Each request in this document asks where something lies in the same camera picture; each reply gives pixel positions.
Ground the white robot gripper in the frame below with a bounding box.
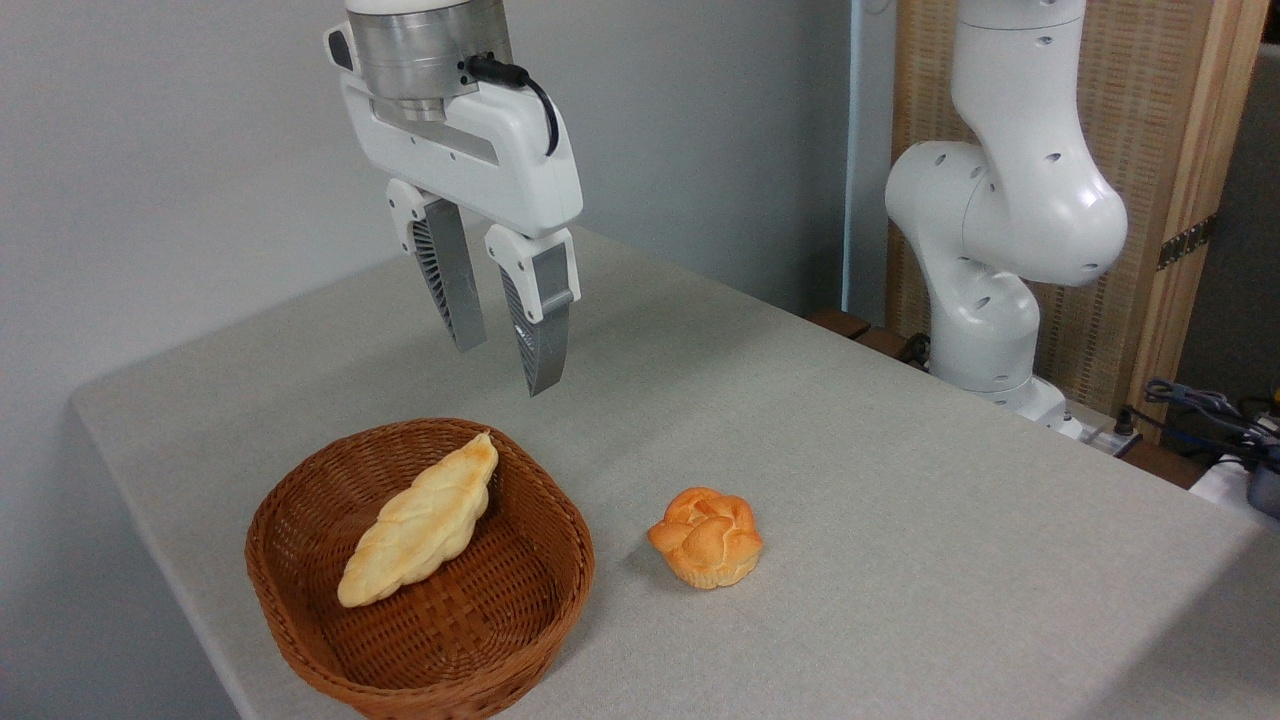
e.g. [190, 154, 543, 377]
[323, 25, 585, 399]

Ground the long braided pale bread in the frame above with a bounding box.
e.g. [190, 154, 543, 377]
[336, 431, 500, 610]

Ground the dark grey round container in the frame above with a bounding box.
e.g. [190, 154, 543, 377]
[1246, 462, 1280, 519]

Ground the black metal screen hinge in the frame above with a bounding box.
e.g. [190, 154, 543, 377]
[1157, 213, 1220, 272]

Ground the brown wicker basket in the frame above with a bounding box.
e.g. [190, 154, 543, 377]
[244, 417, 597, 720]

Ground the blue grey cable bundle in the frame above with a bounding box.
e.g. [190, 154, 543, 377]
[1143, 377, 1280, 463]

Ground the white cloth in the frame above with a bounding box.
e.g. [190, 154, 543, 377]
[1188, 452, 1280, 531]

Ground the silver cylindrical wrist adapter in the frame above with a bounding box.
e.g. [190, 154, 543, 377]
[346, 0, 514, 123]

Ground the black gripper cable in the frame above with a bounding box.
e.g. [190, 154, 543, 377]
[464, 54, 561, 158]

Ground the round orange knotted bread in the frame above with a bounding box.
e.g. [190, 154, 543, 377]
[646, 486, 765, 591]

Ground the light blue vertical pole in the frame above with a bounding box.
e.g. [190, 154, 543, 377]
[840, 0, 869, 313]

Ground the wooden rattan screen panel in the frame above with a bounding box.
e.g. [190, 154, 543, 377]
[887, 0, 1272, 443]

